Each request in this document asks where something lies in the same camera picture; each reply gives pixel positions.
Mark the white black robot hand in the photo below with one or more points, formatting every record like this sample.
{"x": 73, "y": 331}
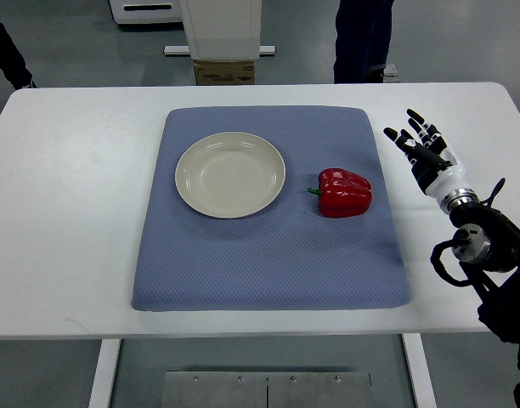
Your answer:
{"x": 438, "y": 171}

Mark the red bell pepper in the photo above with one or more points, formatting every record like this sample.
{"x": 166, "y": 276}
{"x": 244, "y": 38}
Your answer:
{"x": 342, "y": 194}

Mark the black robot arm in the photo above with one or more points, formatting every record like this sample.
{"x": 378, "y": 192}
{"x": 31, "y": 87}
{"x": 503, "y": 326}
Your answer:
{"x": 484, "y": 253}

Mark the small grey floor plate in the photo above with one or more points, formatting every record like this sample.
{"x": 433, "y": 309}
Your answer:
{"x": 390, "y": 71}

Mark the cream round plate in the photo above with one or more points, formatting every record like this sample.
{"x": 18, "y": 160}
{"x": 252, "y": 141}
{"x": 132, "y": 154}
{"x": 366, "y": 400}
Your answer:
{"x": 230, "y": 175}

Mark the person in dark jeans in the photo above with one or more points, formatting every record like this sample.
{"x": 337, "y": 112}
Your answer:
{"x": 363, "y": 35}

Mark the blue textured mat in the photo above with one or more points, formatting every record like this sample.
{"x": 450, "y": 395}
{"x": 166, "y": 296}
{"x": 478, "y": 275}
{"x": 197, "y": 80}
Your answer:
{"x": 288, "y": 256}

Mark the cardboard box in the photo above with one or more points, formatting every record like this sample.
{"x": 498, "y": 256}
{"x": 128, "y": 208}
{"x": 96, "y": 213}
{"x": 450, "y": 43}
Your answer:
{"x": 224, "y": 72}

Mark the white machine column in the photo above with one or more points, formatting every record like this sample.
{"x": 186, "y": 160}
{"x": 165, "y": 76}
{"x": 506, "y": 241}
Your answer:
{"x": 221, "y": 30}

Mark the white appliance with slot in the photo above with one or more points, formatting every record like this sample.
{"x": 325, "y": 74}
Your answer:
{"x": 136, "y": 12}

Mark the person in black trousers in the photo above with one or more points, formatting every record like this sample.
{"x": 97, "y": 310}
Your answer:
{"x": 12, "y": 63}

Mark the white table frame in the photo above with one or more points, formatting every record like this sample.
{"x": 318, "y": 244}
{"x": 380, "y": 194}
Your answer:
{"x": 130, "y": 372}

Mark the metal base plate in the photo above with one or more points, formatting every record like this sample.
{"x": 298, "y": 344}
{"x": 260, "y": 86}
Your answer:
{"x": 266, "y": 389}

